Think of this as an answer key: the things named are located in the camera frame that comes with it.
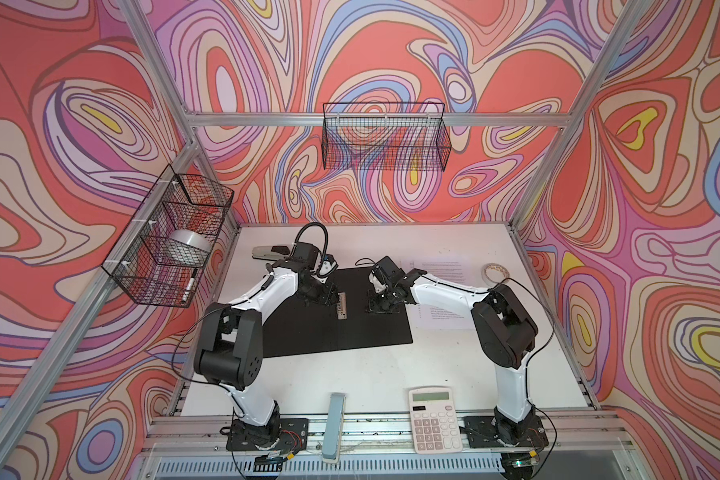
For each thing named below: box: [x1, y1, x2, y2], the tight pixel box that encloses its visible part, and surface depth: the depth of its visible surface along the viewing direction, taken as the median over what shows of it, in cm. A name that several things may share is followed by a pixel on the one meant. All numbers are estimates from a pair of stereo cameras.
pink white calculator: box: [408, 386, 463, 455], surface depth 75 cm
